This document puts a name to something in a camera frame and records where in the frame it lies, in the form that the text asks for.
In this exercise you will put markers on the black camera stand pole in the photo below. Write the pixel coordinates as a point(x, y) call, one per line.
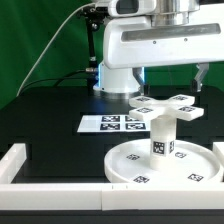
point(93, 21)

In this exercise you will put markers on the white cross-shaped table base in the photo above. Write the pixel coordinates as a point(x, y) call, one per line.
point(179, 106)

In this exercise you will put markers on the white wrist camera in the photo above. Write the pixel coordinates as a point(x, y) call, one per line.
point(128, 8)

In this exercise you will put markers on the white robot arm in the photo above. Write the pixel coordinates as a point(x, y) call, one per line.
point(121, 82)

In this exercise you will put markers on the white round table top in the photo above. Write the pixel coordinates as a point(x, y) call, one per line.
point(188, 163)

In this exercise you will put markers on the white left fence bar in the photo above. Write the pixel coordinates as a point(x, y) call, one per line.
point(11, 162)

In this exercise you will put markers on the white marker sheet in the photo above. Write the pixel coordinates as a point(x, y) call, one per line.
point(111, 123)

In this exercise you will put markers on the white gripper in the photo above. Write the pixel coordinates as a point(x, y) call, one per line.
point(173, 34)

